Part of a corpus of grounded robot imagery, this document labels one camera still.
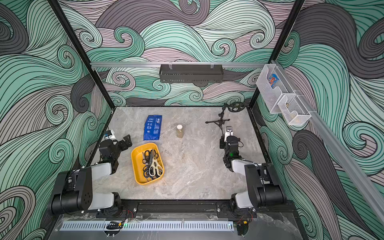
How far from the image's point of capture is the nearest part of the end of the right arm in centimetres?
70

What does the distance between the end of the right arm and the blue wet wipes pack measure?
506 millimetres

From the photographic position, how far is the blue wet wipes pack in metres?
1.03

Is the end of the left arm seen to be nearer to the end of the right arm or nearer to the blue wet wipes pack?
the blue wet wipes pack
